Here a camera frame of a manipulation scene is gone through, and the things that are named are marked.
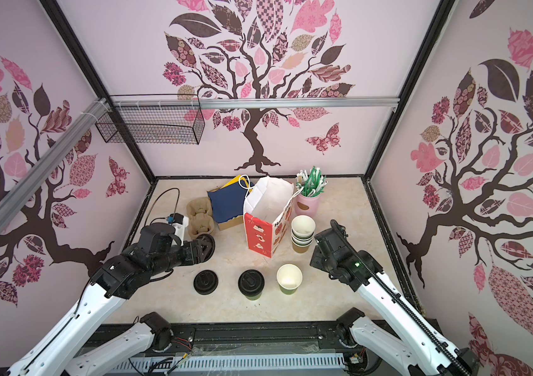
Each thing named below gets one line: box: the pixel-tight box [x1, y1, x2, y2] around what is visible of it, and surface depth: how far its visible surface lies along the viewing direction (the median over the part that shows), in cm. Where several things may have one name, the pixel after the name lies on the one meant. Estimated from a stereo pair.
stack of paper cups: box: [290, 214, 317, 254], surface depth 86 cm
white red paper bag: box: [238, 173, 304, 259], surface depth 87 cm
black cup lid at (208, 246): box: [195, 233, 216, 264], surface depth 71 cm
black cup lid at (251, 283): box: [237, 268, 265, 297], surface depth 76 cm
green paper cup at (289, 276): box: [276, 263, 304, 296], surface depth 81 cm
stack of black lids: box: [192, 269, 219, 296], surface depth 85 cm
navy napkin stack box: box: [206, 174, 255, 232], surface depth 111 cm
